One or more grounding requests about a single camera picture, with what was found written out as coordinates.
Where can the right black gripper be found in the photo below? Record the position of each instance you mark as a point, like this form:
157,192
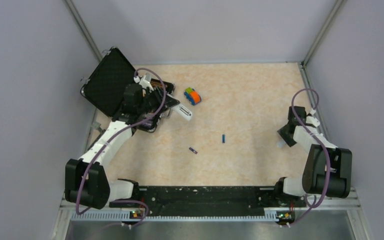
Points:
289,142

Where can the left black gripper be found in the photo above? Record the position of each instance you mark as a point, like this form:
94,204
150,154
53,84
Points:
158,94

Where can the white remote control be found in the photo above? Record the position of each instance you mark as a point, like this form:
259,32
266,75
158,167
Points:
183,111

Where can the white battery cover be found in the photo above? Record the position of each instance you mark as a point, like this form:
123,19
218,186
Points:
281,144

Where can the purple AAA battery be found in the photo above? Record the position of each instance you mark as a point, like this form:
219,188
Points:
193,150

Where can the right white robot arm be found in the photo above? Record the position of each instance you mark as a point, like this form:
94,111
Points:
328,168

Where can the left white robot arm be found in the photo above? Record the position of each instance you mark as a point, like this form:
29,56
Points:
86,182

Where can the colourful toy brick car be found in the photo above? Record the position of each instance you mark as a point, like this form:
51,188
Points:
192,96

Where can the black poker chip case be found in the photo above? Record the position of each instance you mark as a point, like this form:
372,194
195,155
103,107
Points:
106,85

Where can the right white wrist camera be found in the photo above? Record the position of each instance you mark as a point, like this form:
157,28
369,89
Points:
311,119

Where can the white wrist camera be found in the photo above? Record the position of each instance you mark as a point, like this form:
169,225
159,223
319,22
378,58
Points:
311,119
144,81

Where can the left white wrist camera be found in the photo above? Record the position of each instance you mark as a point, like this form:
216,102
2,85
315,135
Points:
144,81

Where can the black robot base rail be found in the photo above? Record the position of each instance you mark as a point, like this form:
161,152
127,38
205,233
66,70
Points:
213,201

